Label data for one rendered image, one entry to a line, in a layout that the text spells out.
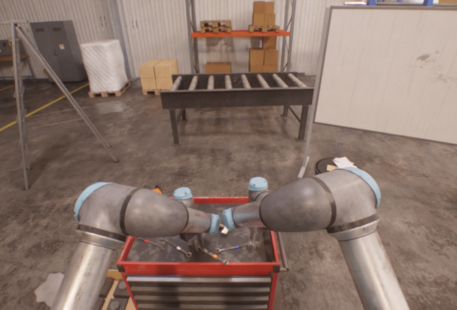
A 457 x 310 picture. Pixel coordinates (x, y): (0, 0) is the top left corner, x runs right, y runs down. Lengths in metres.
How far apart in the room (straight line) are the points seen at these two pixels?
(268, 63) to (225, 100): 4.04
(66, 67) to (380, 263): 9.66
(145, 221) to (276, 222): 0.29
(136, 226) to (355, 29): 2.66
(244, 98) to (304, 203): 3.43
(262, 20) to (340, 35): 4.89
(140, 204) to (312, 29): 8.70
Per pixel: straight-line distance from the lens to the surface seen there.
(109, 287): 2.24
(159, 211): 0.60
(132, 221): 0.60
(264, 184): 0.99
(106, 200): 0.64
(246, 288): 1.29
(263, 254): 1.26
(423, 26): 2.94
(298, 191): 0.54
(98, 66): 7.40
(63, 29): 9.55
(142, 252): 1.34
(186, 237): 1.15
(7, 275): 2.98
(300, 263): 2.41
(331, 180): 0.57
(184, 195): 1.05
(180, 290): 1.31
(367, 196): 0.61
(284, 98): 4.01
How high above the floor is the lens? 1.90
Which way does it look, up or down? 30 degrees down
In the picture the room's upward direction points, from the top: 1 degrees counter-clockwise
